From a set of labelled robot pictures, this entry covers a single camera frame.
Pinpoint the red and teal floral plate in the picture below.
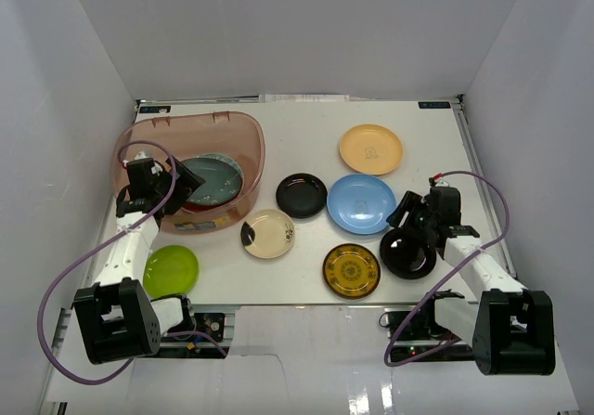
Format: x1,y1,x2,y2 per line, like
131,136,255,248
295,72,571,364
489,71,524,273
182,199,239,214

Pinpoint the dark teal ceramic plate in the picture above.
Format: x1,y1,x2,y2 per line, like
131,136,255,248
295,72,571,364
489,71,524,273
182,153,244,204

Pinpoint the light blue plate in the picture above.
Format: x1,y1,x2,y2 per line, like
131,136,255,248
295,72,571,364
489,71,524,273
327,174,398,236

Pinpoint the lime green plate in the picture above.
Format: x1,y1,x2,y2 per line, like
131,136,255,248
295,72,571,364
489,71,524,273
143,245,200,299

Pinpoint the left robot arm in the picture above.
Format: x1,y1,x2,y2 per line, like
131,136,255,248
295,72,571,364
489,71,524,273
73,158,204,364

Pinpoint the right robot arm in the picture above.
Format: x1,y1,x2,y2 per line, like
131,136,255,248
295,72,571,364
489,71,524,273
381,186,556,376

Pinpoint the pink translucent plastic bin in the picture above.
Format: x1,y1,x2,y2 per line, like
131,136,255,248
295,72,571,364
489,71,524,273
110,111,265,235

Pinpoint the black plate with iridescent rim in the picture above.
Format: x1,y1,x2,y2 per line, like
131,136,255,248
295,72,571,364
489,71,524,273
380,228,436,280

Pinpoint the brown and yellow patterned plate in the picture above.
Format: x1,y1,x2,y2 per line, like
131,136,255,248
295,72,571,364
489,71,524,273
322,243,381,300

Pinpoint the cream plate with black patch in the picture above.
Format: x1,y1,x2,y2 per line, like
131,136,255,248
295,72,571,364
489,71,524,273
240,209,295,260

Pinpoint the black glossy plate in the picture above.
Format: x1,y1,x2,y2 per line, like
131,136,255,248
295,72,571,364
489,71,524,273
276,173,328,219

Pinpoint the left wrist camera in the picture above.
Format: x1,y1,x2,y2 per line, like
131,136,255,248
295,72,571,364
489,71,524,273
134,150,163,174

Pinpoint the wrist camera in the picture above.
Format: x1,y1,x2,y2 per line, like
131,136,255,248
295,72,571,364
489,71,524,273
134,150,163,174
429,174,450,188

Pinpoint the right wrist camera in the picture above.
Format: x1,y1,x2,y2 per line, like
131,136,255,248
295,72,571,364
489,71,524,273
429,174,450,188

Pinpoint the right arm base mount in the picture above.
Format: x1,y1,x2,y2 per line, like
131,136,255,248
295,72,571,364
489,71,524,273
390,315,474,363

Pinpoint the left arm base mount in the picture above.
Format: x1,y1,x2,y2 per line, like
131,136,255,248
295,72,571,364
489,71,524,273
190,313,226,343

